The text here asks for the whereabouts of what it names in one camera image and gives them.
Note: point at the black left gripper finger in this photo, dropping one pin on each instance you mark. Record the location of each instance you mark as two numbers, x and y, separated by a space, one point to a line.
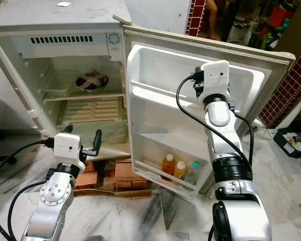
68 129
97 141

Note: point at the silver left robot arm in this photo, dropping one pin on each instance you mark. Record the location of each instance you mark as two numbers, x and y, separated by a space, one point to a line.
50 201

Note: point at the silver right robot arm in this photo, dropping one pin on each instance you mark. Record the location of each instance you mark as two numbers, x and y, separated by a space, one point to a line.
233 175

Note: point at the grey fridge door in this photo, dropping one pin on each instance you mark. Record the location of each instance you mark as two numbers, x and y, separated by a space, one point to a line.
160 125

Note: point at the grey fridge cabinet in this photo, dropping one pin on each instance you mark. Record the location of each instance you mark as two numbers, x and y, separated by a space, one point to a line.
50 15

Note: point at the red brick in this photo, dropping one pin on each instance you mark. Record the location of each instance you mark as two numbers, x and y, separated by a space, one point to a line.
128 173
88 178

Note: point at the white ribbed crisper cover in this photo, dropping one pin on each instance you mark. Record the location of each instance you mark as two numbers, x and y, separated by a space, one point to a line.
93 110

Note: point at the dark covered bowl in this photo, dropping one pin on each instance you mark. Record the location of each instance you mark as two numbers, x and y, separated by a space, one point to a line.
92 82

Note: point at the person bare leg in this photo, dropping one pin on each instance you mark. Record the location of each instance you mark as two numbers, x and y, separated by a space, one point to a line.
214 17

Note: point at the dark orange juice bottle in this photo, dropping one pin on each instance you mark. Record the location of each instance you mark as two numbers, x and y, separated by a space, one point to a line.
168 167

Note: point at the light orange juice bottle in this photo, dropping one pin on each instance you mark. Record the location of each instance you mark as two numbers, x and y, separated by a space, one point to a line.
179 172

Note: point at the clear bottle green cap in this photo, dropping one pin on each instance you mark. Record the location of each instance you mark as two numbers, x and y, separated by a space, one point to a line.
193 174

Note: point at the black box with items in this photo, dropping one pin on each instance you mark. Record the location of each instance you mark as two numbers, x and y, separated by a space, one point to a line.
291 143

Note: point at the red bucket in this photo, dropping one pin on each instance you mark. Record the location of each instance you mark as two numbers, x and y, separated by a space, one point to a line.
277 15

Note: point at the small white paper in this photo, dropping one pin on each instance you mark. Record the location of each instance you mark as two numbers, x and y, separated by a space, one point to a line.
64 4

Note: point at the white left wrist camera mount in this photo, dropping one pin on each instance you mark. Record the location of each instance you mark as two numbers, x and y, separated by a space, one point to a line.
68 147

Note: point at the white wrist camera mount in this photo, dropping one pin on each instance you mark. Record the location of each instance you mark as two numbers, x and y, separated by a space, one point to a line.
215 75
68 147

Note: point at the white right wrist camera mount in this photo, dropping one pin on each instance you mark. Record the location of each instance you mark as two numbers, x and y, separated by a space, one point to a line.
215 75

